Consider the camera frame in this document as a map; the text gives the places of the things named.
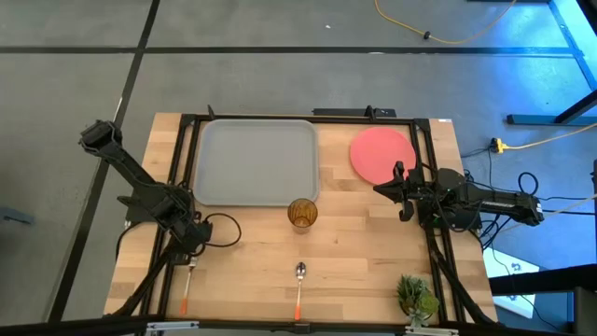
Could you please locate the black desk leg frame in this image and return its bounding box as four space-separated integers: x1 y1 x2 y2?
507 0 597 127

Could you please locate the silver metal bracket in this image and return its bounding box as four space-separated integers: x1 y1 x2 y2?
146 320 201 334
404 326 461 336

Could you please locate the black mount bar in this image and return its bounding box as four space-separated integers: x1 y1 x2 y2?
312 106 397 119

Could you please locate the yellow floor cable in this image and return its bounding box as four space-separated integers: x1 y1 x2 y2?
374 0 518 47

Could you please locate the black aluminium crossbar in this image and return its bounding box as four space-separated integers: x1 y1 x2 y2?
0 313 597 336

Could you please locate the small green succulent plant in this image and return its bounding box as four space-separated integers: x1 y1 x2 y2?
396 273 440 329

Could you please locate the red round plate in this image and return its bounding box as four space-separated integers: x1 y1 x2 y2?
349 126 417 186

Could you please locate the black metal beam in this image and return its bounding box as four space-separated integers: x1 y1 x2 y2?
489 262 597 296

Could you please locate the grey plastic tray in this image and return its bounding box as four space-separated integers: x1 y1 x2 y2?
192 119 321 207

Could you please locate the black looped table cable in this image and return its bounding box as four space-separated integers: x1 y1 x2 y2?
201 212 243 249

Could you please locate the metal fork orange handle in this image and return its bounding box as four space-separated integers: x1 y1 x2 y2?
179 256 199 316

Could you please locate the yellow extension cord with plug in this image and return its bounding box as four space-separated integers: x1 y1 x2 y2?
490 121 597 154

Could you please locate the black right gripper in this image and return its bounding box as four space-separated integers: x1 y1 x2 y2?
372 161 423 223

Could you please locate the metal spoon orange handle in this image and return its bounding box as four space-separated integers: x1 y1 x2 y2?
294 261 308 322

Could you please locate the black aluminium table frame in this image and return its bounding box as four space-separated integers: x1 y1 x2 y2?
104 105 498 328

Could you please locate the grey-blue floor object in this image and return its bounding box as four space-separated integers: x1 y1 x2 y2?
0 206 35 226

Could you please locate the white sheet with blue print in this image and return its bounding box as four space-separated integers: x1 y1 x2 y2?
482 246 542 319

